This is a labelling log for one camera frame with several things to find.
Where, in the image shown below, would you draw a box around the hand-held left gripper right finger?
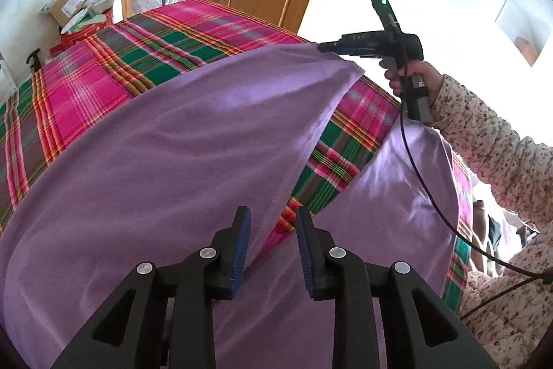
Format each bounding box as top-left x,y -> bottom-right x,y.
296,207 -> 499,369

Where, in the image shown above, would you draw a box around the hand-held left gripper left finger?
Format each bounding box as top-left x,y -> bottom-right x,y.
52,205 -> 252,369

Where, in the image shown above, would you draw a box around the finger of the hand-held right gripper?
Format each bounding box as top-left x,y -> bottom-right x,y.
317,38 -> 359,58

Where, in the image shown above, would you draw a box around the purple fleece garment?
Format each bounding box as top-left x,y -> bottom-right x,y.
0,43 -> 461,369

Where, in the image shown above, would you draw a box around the person's right hand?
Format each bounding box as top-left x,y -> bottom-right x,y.
384,60 -> 446,110

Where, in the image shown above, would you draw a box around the pink green plaid blanket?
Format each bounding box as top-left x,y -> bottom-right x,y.
0,0 -> 474,313

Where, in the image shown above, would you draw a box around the white green plastic packages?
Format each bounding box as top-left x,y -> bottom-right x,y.
60,0 -> 117,35

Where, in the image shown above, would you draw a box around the red box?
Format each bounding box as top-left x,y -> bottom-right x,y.
49,8 -> 115,55

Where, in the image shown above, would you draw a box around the open cardboard box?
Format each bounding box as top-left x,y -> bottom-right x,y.
45,0 -> 91,28

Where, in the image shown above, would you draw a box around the small wall niche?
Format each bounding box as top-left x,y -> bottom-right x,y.
495,0 -> 547,68

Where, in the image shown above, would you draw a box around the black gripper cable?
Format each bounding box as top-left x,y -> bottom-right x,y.
400,75 -> 553,322

